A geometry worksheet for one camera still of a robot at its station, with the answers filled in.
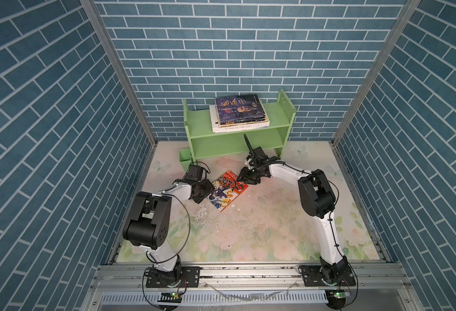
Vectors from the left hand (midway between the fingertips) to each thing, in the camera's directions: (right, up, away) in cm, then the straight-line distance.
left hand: (215, 190), depth 96 cm
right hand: (+13, +4, +3) cm, 14 cm away
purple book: (+12, +39, -9) cm, 41 cm away
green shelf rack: (-6, +24, +2) cm, 25 cm away
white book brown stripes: (+2, +30, -11) cm, 31 cm away
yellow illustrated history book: (+25, +35, -7) cm, 43 cm away
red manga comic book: (+6, 0, +3) cm, 7 cm away
